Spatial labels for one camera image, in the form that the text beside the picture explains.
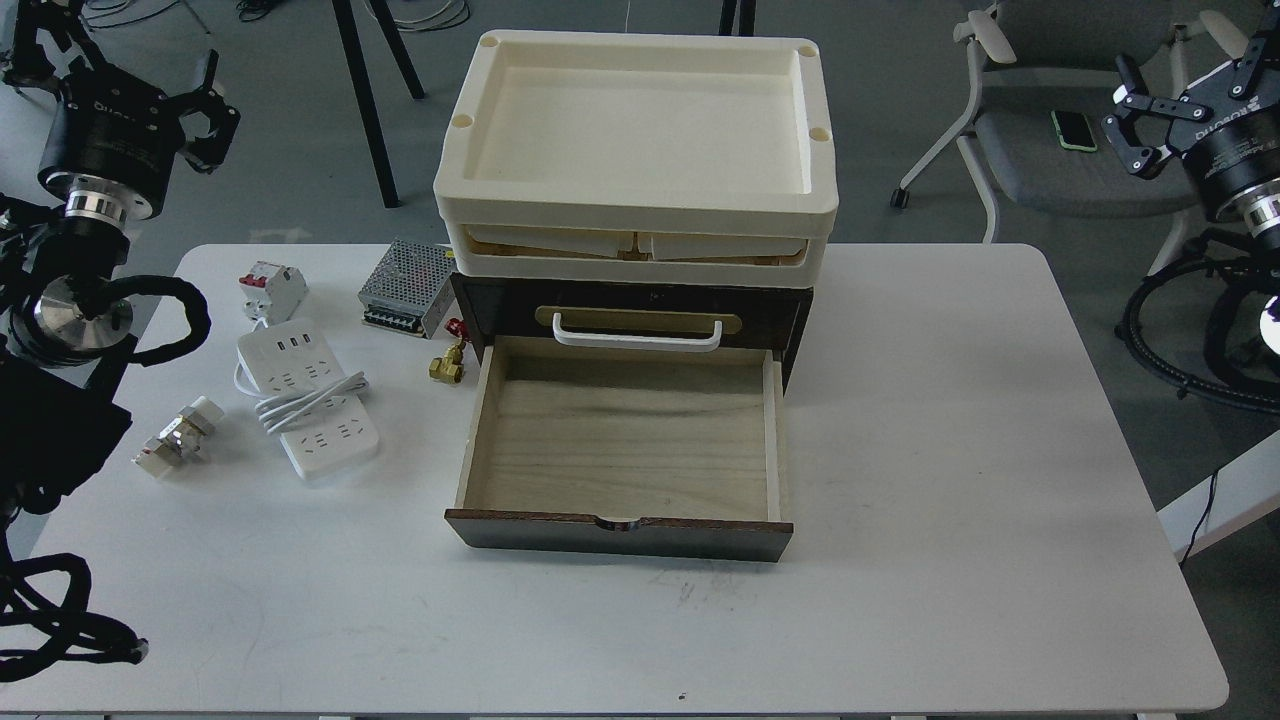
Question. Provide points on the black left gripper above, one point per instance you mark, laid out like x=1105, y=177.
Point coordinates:
x=111, y=149

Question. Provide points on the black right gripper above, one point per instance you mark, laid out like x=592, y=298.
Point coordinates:
x=1234, y=153

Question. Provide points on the white power strip with cable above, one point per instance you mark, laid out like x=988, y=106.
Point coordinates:
x=305, y=398

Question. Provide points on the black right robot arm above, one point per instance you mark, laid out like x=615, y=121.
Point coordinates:
x=1242, y=253

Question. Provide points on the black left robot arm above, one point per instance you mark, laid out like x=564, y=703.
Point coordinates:
x=70, y=328

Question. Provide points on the dark wooden cabinet body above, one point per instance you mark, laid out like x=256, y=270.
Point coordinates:
x=763, y=318

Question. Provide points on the green smartphone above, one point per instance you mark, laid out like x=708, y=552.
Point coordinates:
x=1073, y=131

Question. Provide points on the grey office chair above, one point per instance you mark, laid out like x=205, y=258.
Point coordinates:
x=1044, y=146

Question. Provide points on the white circuit breaker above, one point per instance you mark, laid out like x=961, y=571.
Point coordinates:
x=273, y=292

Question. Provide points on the black tripod legs left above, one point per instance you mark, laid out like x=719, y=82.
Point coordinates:
x=360, y=79

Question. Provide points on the metal mesh power supply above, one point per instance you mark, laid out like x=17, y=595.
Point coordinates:
x=410, y=288

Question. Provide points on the cream plastic top tray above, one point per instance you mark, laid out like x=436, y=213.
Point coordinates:
x=652, y=133

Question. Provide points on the cream plastic tray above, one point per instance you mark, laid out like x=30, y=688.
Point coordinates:
x=652, y=133
x=569, y=254

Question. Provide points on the black stand leg top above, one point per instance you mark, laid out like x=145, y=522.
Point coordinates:
x=737, y=18

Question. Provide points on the cream plastic lower tray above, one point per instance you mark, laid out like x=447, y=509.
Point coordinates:
x=569, y=254

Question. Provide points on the open wooden drawer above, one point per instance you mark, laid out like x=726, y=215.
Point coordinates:
x=605, y=450

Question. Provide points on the white metal wall plug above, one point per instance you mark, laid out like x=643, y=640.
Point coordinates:
x=180, y=441

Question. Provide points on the white upper drawer handle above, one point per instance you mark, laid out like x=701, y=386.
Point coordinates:
x=636, y=342

